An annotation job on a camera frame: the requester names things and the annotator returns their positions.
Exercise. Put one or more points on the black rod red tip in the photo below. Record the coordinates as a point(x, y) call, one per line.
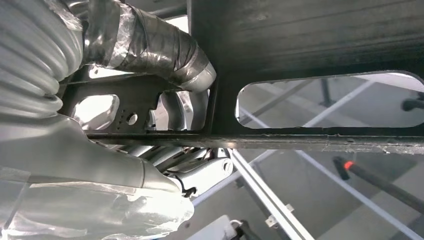
point(381, 183)

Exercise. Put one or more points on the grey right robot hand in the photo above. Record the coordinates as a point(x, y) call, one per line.
point(82, 198)

